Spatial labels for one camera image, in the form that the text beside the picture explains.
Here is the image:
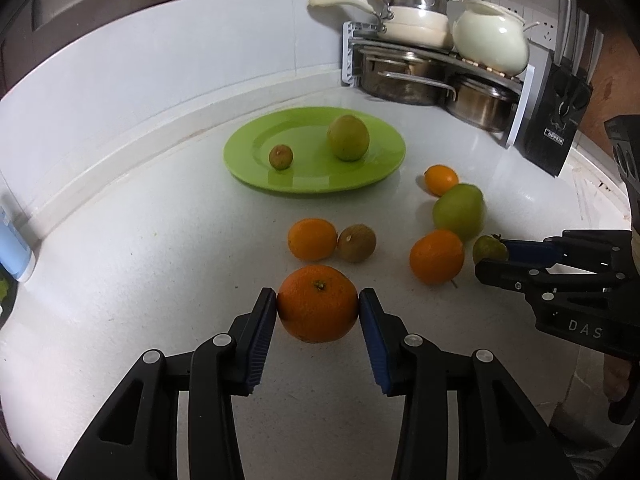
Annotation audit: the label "large orange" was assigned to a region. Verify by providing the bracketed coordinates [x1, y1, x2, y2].
[277, 265, 360, 344]

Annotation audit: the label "brown round fruit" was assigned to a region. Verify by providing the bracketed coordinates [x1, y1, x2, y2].
[337, 224, 377, 263]

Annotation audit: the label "black knife block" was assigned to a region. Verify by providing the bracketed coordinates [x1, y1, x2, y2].
[520, 52, 594, 177]

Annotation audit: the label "black scissors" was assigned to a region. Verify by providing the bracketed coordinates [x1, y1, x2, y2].
[557, 77, 591, 121]

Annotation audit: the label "medium orange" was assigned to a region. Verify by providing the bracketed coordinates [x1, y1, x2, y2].
[287, 218, 338, 262]
[409, 229, 466, 286]

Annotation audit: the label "cream frying pan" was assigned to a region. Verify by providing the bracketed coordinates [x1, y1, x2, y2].
[308, 0, 452, 47]

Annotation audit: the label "small green fruit with stem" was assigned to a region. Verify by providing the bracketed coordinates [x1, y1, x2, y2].
[472, 234, 510, 266]

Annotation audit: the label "small steel pot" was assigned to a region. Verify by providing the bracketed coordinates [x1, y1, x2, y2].
[445, 75, 519, 134]

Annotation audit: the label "person's right hand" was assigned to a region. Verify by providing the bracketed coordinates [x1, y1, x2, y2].
[602, 359, 632, 403]

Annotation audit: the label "green plate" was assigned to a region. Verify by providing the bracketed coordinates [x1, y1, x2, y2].
[223, 106, 407, 195]

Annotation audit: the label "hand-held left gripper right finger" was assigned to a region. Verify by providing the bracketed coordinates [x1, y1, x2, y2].
[359, 287, 591, 480]

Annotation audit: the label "steel handled knife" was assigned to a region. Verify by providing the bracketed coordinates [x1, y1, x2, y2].
[556, 0, 573, 67]
[586, 27, 607, 85]
[574, 0, 593, 78]

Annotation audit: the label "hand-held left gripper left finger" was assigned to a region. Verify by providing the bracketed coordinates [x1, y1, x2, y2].
[57, 287, 278, 480]

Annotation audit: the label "large steel pot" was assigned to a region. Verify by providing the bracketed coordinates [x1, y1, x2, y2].
[359, 46, 458, 107]

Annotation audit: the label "cream ceramic pot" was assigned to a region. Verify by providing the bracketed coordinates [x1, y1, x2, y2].
[452, 0, 541, 75]

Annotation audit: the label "small green object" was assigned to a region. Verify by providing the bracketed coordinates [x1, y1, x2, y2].
[0, 277, 15, 323]

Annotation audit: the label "steel pots on rack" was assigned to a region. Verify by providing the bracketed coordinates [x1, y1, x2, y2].
[342, 20, 537, 149]

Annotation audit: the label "large yellow-green citrus fruit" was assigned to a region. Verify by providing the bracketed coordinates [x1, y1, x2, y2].
[327, 114, 371, 162]

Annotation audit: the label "white wall socket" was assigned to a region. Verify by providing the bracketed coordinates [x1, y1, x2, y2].
[500, 6, 560, 45]

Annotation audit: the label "small brownish green fruit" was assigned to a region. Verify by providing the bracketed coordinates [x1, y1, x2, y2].
[268, 144, 293, 171]

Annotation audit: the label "brown wooden board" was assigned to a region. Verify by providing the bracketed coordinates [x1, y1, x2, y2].
[592, 30, 640, 128]

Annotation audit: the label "small orange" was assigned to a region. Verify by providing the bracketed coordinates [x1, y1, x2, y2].
[424, 164, 460, 197]

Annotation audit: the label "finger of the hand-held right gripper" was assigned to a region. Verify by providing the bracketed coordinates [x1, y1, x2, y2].
[475, 258, 617, 307]
[501, 229, 633, 273]

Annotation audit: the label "blue and white bottle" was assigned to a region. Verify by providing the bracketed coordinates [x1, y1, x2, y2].
[0, 194, 37, 283]

